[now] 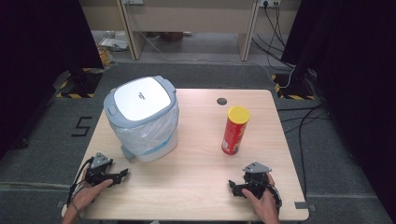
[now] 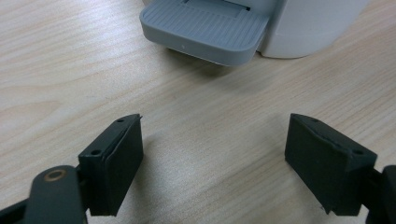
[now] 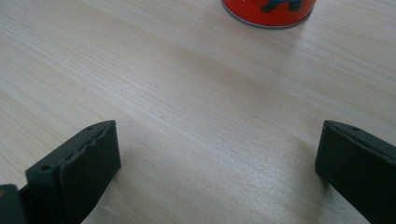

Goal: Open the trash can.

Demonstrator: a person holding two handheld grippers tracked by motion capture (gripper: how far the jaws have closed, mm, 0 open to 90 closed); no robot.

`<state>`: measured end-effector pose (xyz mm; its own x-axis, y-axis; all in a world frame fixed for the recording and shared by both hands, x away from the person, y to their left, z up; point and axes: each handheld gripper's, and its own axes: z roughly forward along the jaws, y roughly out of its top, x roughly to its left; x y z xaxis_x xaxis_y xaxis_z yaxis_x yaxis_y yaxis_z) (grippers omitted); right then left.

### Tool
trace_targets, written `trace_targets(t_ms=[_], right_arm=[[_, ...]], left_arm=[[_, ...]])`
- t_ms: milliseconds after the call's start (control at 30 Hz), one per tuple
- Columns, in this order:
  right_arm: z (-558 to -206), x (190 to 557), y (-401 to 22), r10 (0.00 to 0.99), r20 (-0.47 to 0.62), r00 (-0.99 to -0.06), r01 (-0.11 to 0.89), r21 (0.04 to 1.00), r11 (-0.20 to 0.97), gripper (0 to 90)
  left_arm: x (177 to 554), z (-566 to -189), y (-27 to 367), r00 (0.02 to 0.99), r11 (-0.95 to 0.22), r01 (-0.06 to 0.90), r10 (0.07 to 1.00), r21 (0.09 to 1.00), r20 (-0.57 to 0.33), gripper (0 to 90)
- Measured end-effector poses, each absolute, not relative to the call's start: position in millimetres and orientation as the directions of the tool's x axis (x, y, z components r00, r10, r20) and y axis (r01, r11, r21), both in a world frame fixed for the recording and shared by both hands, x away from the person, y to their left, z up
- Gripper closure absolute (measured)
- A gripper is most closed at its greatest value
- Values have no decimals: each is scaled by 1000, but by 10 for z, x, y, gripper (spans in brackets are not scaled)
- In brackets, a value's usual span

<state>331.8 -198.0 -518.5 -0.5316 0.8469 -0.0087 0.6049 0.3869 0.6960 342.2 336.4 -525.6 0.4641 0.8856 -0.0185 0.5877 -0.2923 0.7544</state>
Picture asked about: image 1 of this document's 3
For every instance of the white pedal trash can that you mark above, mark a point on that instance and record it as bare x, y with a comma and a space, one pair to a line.
140, 99

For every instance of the person's right hand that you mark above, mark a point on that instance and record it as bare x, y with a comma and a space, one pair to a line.
264, 203

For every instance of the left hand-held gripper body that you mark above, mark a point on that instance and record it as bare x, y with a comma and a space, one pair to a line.
99, 163

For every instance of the white wall power outlet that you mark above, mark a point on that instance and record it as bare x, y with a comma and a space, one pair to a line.
269, 2

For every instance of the red chip can yellow lid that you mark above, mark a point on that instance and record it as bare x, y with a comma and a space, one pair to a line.
233, 135

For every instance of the pile of packets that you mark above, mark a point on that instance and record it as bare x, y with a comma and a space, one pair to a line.
109, 46

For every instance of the translucent plastic trash bag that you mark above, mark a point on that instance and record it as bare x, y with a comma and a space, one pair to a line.
141, 137

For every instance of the person's left hand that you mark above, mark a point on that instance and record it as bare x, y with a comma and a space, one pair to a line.
85, 196

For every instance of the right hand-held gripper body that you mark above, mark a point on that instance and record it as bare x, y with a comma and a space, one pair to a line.
257, 177

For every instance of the beige wooden desk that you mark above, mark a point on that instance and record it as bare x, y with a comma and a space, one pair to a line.
190, 15

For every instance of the black curtain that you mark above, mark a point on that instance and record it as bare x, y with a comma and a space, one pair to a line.
351, 77
37, 62

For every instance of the stand base with hazard stripes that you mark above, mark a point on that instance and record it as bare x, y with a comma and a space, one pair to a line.
77, 84
294, 87

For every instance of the grey tape patch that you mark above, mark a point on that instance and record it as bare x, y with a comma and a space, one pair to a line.
303, 206

